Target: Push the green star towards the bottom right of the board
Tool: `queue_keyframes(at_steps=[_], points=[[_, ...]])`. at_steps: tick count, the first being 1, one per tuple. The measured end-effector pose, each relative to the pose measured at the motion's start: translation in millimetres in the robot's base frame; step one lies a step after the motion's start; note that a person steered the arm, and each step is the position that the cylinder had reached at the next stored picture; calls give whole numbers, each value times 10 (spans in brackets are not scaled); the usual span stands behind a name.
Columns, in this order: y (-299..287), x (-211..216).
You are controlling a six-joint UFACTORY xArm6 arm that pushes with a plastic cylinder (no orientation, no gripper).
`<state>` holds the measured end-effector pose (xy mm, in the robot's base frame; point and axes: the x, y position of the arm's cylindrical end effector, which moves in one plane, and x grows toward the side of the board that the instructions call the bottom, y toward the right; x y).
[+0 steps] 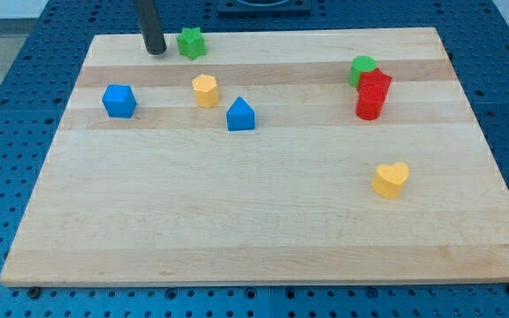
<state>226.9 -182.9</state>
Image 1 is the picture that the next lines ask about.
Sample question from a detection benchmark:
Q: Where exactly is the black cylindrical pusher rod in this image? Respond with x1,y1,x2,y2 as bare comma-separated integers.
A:
133,0,167,55

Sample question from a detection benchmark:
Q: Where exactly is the green star block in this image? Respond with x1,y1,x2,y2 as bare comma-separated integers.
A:
177,27,207,60

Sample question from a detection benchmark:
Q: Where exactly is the wooden board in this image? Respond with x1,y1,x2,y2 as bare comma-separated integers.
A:
0,27,509,287

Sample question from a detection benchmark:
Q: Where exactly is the blue cube block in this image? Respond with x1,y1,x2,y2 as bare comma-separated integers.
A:
102,84,137,118

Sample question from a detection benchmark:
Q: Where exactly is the yellow hexagon block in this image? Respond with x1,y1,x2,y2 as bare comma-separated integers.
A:
192,74,220,108

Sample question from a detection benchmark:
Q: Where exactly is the blue triangle block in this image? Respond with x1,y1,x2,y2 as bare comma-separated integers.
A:
226,96,255,132

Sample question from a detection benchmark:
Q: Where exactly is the green cylinder block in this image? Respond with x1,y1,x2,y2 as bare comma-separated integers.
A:
348,56,377,87

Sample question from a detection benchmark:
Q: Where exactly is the red pentagon block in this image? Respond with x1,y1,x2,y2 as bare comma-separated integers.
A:
357,68,392,100

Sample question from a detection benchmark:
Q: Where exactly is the red cylinder block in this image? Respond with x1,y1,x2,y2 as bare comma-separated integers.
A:
355,85,386,121

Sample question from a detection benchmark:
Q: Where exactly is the yellow heart block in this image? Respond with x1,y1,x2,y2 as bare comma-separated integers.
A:
371,162,410,200

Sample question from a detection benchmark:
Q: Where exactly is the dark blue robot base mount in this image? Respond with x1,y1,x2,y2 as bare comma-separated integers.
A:
214,0,313,16

